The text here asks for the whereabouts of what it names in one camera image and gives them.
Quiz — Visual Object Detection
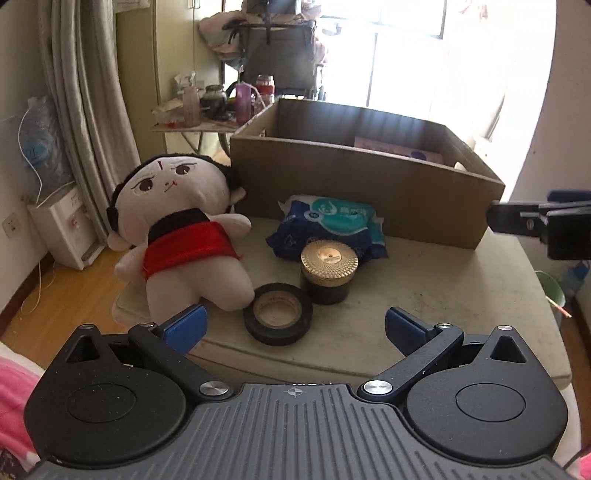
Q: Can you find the grey curtain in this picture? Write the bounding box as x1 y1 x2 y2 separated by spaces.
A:
39 0 141 232

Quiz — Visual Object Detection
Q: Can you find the plush doll with red skirt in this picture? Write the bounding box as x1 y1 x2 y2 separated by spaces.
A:
105 154 254 311

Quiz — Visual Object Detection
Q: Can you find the blue wet wipes pack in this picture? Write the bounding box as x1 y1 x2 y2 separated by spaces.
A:
265 194 389 265

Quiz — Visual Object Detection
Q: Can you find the red bottle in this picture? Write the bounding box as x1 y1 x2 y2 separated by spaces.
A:
255 74 275 104

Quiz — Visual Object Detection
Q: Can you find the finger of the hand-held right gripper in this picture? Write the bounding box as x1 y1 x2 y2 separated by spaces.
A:
487 199 550 239

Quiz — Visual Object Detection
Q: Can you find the small folding table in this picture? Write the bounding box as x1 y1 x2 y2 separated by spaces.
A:
150 99 273 153

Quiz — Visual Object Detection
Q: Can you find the black tape roll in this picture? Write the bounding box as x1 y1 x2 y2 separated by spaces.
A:
243 284 315 346

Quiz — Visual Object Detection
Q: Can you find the pink blanket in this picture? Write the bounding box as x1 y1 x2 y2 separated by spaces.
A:
0 342 44 480

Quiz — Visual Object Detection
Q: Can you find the flat pink printed box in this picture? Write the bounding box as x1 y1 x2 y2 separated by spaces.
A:
355 135 446 164

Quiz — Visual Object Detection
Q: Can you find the dark glass teapot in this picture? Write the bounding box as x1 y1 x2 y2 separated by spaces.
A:
201 84 229 121

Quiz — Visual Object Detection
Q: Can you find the blue water jug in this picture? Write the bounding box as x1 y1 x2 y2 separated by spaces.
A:
21 96 75 197

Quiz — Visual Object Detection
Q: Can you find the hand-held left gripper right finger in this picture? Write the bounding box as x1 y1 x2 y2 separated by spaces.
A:
358 305 539 402

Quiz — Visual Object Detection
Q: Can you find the beige wardrobe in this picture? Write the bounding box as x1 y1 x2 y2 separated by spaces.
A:
115 0 222 162

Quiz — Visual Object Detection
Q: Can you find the grey wheelchair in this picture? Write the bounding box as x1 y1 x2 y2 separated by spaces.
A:
222 0 326 102

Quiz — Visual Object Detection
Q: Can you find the white water dispenser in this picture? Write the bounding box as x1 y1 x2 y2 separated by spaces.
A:
27 185 105 271

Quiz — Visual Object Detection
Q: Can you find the bright window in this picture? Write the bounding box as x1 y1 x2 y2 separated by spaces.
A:
318 0 462 121

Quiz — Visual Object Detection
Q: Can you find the beige desktop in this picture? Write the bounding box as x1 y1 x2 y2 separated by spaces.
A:
112 215 573 391

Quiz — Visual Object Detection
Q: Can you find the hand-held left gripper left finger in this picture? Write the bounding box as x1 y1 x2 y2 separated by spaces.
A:
60 304 234 401

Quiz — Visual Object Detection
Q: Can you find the pink clothes pile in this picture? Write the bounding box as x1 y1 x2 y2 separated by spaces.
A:
199 11 245 58

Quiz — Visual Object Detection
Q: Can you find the green bin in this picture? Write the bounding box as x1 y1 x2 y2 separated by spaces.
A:
534 270 566 324

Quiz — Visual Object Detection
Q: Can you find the pale pink translucent bottle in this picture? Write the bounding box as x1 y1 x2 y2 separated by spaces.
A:
182 85 201 127

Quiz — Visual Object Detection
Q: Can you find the magenta bottle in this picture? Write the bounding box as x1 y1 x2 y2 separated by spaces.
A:
235 80 254 125

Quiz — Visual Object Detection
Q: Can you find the black jar with gold lid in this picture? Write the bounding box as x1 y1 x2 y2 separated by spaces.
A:
300 239 359 305

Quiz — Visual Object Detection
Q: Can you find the blue drinking bottle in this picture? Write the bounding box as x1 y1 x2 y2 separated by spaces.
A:
561 261 591 296

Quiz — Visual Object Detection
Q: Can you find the brown cardboard box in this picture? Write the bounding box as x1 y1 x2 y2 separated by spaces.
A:
229 98 506 250

